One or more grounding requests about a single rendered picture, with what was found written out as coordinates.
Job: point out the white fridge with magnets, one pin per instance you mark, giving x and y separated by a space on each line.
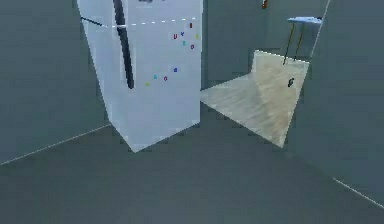
156 100

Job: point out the small black object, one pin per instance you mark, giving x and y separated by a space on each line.
291 82

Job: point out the small orange object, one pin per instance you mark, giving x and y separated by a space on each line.
264 4

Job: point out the pale blue table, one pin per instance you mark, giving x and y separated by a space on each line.
304 23

